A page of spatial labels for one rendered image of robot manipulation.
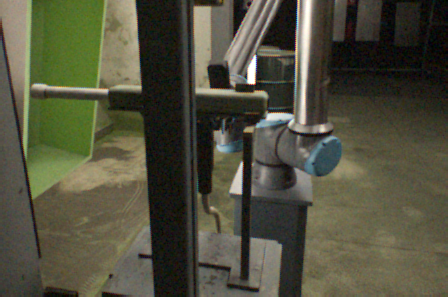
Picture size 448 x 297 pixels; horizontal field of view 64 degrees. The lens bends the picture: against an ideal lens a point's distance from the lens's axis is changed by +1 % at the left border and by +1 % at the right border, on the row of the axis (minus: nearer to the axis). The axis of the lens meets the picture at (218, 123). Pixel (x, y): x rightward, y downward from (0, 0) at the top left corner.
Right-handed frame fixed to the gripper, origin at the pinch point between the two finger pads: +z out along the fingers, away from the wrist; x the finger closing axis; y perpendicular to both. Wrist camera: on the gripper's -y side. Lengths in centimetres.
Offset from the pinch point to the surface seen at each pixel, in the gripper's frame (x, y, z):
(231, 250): -6.0, 29.4, 2.0
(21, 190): 47, 22, -1
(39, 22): 120, -15, -109
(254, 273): -11.7, 29.4, 7.9
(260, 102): -11.4, -3.8, 4.4
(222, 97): -4.5, -4.4, 4.4
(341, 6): -98, -36, -755
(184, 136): -3.3, -3.2, 23.3
